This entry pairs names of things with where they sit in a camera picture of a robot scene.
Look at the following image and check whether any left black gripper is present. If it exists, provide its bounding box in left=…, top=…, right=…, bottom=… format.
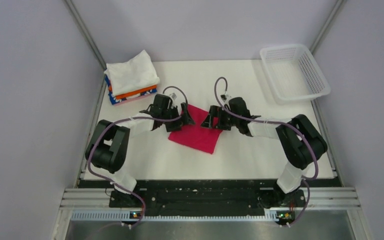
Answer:
left=162, top=102, right=196, bottom=132

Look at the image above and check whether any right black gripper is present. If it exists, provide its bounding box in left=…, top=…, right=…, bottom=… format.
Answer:
left=201, top=105, right=240, bottom=131

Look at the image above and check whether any red t shirt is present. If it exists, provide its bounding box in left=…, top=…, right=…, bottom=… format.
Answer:
left=168, top=105, right=222, bottom=154

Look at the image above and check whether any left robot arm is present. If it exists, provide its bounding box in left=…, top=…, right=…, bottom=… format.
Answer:
left=84, top=93, right=195, bottom=209

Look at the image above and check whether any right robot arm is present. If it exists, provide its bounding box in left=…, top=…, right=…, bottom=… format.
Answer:
left=201, top=95, right=328, bottom=208

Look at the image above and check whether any pink folded t shirt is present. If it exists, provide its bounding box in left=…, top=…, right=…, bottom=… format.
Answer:
left=114, top=93, right=155, bottom=106

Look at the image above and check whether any orange folded t shirt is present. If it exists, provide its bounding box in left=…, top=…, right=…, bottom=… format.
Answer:
left=108, top=84, right=158, bottom=100

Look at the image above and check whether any white folded t shirt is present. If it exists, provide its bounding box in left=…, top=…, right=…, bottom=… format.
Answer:
left=104, top=50, right=160, bottom=96

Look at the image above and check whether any blue floral folded t shirt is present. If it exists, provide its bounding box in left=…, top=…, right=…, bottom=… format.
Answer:
left=104, top=75, right=157, bottom=106

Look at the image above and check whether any white plastic basket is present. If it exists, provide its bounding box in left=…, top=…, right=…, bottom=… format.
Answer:
left=259, top=44, right=331, bottom=105

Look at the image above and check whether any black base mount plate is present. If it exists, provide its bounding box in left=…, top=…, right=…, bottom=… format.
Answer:
left=79, top=178, right=342, bottom=219

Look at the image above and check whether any white slotted cable duct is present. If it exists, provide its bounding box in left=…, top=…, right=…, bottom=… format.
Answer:
left=70, top=210, right=279, bottom=222

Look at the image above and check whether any left aluminium frame post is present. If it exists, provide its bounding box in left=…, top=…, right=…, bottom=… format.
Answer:
left=63, top=0, right=106, bottom=70

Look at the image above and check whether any aluminium frame post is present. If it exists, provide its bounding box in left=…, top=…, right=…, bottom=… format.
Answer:
left=309, top=0, right=347, bottom=55
left=63, top=0, right=106, bottom=70

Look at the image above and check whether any right aluminium frame post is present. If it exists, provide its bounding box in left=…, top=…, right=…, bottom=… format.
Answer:
left=309, top=0, right=347, bottom=55

